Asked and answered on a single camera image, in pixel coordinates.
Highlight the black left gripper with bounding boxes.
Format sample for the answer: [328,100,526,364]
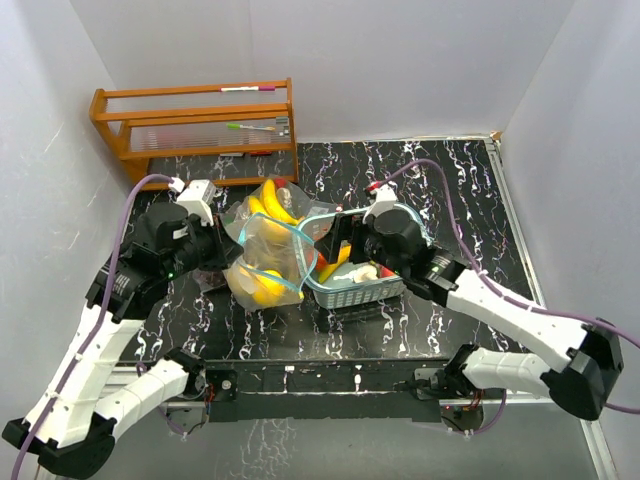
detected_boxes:
[164,212,244,279]

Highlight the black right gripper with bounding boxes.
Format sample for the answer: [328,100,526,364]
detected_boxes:
[314,214,407,278]

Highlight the clear zip bag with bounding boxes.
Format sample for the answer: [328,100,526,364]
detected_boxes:
[224,224,329,312]
[223,177,335,244]

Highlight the yellow pear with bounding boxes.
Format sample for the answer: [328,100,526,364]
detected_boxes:
[226,265,258,310]

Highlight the yellow bananas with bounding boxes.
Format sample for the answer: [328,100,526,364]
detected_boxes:
[247,178,300,226]

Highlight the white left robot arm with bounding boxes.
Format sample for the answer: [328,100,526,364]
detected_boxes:
[2,202,243,479]

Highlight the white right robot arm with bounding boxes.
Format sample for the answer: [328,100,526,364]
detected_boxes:
[315,208,623,421]

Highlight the white mushroom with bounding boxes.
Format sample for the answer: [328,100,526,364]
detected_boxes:
[351,264,378,283]

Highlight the teal plastic basket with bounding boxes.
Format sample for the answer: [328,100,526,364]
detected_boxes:
[298,203,431,309]

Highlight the green white marker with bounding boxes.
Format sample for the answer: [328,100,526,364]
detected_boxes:
[226,123,276,132]

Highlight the wooden rack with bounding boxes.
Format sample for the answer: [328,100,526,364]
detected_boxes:
[89,79,299,183]

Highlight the pink white marker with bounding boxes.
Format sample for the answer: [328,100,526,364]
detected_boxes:
[219,85,277,93]

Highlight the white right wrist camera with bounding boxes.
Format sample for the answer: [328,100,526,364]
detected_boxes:
[363,185,397,225]

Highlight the black metal base rail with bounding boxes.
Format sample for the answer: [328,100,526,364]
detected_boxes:
[100,358,591,433]

